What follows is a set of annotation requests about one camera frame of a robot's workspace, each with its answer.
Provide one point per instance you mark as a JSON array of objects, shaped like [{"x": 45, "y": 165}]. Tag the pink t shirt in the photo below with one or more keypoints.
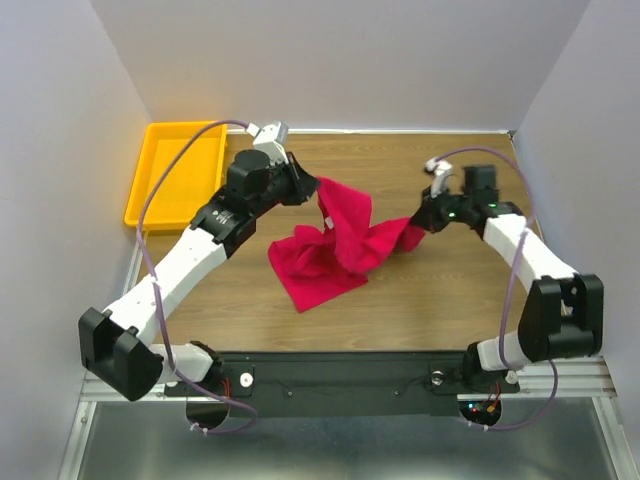
[{"x": 317, "y": 265}]

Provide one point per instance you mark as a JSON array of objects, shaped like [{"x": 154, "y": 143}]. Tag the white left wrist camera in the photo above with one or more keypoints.
[{"x": 269, "y": 139}]

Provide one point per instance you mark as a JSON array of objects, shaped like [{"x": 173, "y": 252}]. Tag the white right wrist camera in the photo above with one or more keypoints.
[{"x": 439, "y": 171}]

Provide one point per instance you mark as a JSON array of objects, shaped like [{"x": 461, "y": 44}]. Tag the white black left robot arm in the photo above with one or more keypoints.
[{"x": 115, "y": 343}]

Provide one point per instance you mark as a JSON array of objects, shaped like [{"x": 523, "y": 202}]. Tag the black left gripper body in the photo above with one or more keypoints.
[{"x": 282, "y": 186}]

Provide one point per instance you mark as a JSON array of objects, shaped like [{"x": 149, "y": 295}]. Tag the yellow plastic tray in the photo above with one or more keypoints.
[{"x": 192, "y": 182}]

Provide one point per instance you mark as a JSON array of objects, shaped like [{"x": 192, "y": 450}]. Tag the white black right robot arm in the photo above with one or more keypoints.
[{"x": 562, "y": 317}]

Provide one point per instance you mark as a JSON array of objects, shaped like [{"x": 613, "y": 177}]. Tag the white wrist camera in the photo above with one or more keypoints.
[
  {"x": 439, "y": 171},
  {"x": 269, "y": 139}
]

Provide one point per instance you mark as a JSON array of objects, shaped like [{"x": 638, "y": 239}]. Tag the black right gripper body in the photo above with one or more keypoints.
[{"x": 449, "y": 207}]

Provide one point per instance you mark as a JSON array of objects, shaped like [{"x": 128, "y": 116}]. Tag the aluminium frame rail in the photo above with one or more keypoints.
[{"x": 562, "y": 425}]

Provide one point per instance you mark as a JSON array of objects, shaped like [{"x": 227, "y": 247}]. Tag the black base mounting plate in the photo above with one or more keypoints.
[{"x": 358, "y": 383}]

